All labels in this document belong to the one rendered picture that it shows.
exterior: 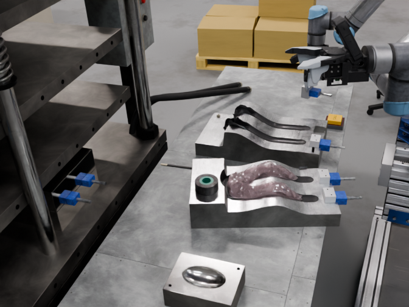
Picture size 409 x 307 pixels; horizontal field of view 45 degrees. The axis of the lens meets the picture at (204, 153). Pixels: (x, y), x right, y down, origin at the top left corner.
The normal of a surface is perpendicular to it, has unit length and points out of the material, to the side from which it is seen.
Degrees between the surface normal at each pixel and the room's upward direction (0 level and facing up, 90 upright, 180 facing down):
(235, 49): 90
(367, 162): 0
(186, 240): 0
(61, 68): 0
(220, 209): 90
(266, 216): 90
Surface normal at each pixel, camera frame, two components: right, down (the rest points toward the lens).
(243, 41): -0.18, 0.56
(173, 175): -0.04, -0.83
